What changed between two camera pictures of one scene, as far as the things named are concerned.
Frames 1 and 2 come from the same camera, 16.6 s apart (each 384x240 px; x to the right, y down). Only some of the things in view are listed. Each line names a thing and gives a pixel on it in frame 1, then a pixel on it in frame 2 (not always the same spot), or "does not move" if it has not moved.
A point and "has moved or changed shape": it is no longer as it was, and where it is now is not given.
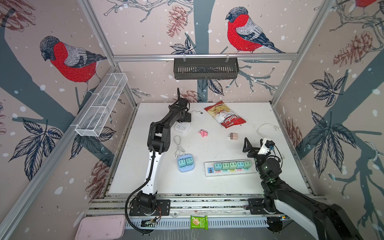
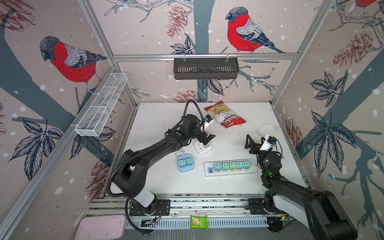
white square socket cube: x=183 y=127 has moved or changed shape
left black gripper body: x=186 y=118 -> x=200 y=135
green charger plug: x=232 y=165 does not move
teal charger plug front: x=240 y=165 does not move
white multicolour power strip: x=230 y=167 does not move
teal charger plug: x=189 y=161 does not move
